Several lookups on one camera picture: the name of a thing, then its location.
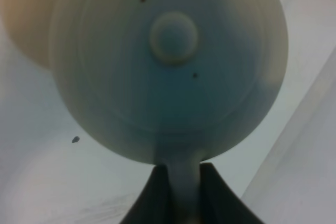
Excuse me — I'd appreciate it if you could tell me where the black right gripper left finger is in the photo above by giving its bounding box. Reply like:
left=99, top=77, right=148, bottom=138
left=122, top=165, right=173, bottom=224

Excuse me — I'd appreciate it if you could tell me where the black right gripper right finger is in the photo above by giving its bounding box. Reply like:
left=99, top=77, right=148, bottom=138
left=199, top=163, right=263, bottom=224

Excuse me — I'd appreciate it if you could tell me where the beige ceramic teapot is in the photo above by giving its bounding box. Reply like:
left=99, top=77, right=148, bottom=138
left=1, top=0, right=288, bottom=223

